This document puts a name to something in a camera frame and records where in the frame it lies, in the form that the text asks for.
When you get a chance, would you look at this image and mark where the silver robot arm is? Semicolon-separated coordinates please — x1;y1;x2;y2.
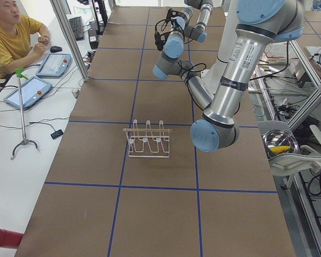
172;0;213;43
153;1;305;152

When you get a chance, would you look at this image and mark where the small black phone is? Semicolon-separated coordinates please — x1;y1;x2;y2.
50;130;64;140

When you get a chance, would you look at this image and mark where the steel bowl with corn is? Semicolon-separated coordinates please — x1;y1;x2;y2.
262;130;300;158

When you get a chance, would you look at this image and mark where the far blue teach pendant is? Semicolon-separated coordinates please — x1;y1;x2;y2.
36;53;72;78

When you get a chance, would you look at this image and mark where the blue teach pendant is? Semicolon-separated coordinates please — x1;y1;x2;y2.
4;76;52;110
36;53;72;78

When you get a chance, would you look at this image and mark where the black computer mouse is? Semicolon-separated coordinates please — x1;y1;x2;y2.
50;46;63;53

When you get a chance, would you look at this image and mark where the black keyboard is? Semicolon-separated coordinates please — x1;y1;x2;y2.
68;17;85;41

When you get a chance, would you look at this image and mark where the near blue teach pendant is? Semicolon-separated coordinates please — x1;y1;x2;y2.
4;76;52;110

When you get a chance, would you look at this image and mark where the metal reacher grabber tool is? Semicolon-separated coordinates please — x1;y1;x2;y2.
11;67;39;161

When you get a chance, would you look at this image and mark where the man in yellow shirt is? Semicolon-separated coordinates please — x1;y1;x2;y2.
0;1;50;79

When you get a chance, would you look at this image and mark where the red cylinder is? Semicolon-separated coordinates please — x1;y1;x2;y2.
0;229;24;249

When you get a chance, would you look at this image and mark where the white wire cup holder rack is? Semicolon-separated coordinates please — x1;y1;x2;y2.
123;119;172;158

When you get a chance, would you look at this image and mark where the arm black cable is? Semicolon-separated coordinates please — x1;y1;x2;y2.
176;61;208;78

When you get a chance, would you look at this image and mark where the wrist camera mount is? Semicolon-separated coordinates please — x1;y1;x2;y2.
154;8;177;51

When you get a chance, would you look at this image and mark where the aluminium frame cage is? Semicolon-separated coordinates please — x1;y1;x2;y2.
50;0;89;81

